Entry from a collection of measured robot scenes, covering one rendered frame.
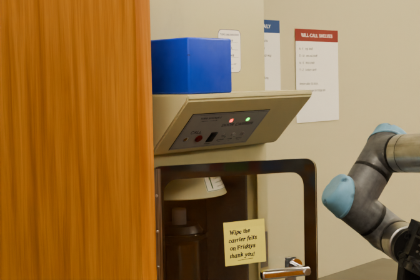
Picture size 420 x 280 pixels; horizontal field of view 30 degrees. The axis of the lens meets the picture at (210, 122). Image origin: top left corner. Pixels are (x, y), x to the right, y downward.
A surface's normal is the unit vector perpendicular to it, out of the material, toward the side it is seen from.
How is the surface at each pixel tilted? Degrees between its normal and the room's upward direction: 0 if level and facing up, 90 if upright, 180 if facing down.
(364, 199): 77
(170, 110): 90
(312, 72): 90
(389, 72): 90
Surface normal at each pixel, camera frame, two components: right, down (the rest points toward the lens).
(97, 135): -0.70, 0.05
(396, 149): -0.84, -0.25
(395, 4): 0.71, 0.02
